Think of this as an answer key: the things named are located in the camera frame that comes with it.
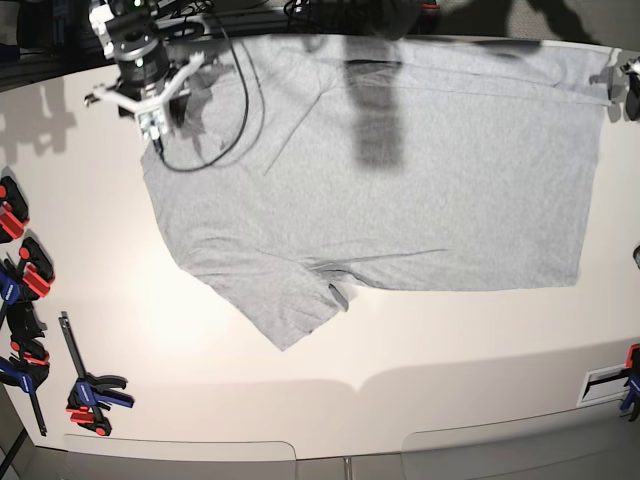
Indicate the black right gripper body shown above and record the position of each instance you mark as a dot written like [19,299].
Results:
[140,69]

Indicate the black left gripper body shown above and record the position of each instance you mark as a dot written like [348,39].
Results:
[621,78]

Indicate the grey T-shirt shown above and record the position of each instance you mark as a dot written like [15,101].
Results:
[407,165]

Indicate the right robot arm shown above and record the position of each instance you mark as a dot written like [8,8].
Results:
[129,34]

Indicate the red black clamp upper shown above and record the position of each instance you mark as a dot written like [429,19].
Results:
[14,211]

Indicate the red black clamp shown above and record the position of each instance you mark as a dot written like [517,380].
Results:
[35,269]
[14,211]

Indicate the blue black clamp left edge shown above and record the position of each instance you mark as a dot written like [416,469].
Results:
[11,279]

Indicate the blue clamp right edge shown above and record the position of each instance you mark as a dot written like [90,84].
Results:
[631,400]

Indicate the black clamp lower left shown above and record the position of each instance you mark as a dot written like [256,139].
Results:
[28,366]

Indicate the white label sticker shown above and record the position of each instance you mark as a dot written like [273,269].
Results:
[603,385]

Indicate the blue bar clamp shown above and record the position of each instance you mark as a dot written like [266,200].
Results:
[92,396]

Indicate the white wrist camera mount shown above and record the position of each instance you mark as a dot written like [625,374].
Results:
[157,107]

